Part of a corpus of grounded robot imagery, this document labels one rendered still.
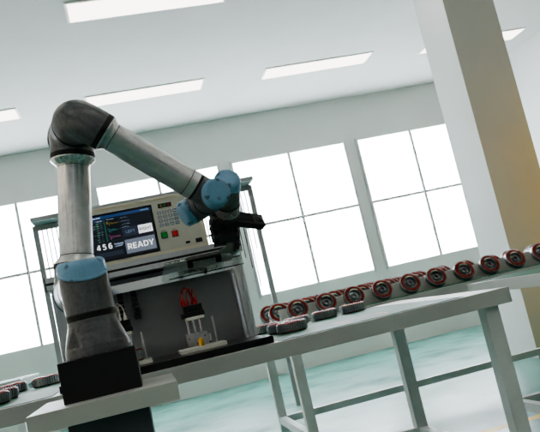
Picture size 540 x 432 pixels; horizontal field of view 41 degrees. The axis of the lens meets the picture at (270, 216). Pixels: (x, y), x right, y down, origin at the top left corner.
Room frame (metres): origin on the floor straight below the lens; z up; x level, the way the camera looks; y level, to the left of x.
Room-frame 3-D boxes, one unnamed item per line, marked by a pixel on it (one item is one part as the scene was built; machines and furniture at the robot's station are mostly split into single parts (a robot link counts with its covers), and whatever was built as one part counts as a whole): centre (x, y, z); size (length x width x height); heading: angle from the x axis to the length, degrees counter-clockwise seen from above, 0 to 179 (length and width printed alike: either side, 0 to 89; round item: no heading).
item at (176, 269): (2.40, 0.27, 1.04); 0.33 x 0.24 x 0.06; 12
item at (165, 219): (2.67, 0.49, 1.22); 0.44 x 0.39 x 0.20; 102
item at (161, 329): (2.61, 0.49, 0.92); 0.66 x 0.01 x 0.30; 102
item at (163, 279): (2.45, 0.45, 1.03); 0.62 x 0.01 x 0.03; 102
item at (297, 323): (2.60, 0.01, 0.77); 0.11 x 0.11 x 0.04
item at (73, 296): (1.71, 0.47, 1.01); 0.13 x 0.12 x 0.14; 24
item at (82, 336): (1.70, 0.47, 0.89); 0.15 x 0.15 x 0.10
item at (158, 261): (2.67, 0.50, 1.09); 0.68 x 0.44 x 0.05; 102
